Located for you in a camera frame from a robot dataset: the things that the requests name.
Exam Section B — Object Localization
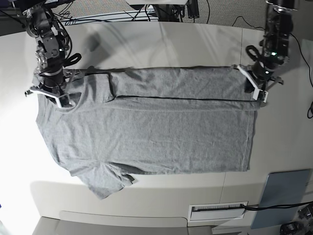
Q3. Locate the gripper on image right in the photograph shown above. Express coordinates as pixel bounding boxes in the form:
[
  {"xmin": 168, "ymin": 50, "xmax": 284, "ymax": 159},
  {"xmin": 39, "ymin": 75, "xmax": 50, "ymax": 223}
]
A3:
[{"xmin": 232, "ymin": 61, "xmax": 284, "ymax": 96}]

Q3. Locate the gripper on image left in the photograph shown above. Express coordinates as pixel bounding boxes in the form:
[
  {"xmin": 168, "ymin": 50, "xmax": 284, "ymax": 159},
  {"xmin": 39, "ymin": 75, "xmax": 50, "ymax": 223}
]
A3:
[{"xmin": 24, "ymin": 67, "xmax": 94, "ymax": 108}]

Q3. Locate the grey T-shirt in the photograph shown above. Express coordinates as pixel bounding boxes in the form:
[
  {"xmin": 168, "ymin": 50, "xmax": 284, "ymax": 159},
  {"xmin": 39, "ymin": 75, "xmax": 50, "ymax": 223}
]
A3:
[{"xmin": 36, "ymin": 67, "xmax": 260, "ymax": 199}]

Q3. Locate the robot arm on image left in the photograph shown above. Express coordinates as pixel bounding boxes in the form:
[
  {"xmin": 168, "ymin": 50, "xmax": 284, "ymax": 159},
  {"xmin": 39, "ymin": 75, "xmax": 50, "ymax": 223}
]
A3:
[{"xmin": 18, "ymin": 0, "xmax": 82, "ymax": 108}]

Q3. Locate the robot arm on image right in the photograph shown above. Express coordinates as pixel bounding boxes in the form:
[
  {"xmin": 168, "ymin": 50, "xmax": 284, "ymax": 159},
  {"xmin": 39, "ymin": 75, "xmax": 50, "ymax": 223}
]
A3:
[{"xmin": 236, "ymin": 0, "xmax": 298, "ymax": 102}]

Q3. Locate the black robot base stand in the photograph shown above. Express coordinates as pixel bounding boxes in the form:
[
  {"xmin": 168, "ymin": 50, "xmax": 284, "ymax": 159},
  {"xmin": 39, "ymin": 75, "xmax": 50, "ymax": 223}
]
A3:
[{"xmin": 126, "ymin": 0, "xmax": 200, "ymax": 24}]

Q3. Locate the grey laptop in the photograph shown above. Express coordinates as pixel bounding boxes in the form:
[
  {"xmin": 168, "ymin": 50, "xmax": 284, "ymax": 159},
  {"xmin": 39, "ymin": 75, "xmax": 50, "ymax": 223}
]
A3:
[{"xmin": 250, "ymin": 169, "xmax": 311, "ymax": 230}]

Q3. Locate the black device bottom right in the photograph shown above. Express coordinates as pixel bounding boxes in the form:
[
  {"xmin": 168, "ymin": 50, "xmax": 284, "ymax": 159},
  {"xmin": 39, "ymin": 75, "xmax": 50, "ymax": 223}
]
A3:
[{"xmin": 280, "ymin": 221, "xmax": 303, "ymax": 235}]

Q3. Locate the camera on image-right gripper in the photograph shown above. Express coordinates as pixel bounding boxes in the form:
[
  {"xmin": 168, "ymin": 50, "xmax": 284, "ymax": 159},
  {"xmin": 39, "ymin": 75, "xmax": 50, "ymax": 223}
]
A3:
[{"xmin": 252, "ymin": 89, "xmax": 268, "ymax": 103}]

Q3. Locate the camera on image-left gripper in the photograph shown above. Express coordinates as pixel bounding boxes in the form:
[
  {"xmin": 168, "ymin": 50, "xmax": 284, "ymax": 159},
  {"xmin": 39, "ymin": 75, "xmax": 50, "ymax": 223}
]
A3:
[{"xmin": 57, "ymin": 94, "xmax": 76, "ymax": 108}]

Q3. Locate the black cable on table right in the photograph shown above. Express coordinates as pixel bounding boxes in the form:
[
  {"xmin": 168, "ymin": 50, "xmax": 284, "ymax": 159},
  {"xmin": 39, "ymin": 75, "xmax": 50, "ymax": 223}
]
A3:
[{"xmin": 231, "ymin": 16, "xmax": 313, "ymax": 118}]

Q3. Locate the black cable at grommet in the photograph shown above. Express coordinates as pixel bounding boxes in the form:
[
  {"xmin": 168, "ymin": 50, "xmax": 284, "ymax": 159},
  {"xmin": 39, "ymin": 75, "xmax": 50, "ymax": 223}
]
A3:
[{"xmin": 241, "ymin": 201, "xmax": 313, "ymax": 212}]

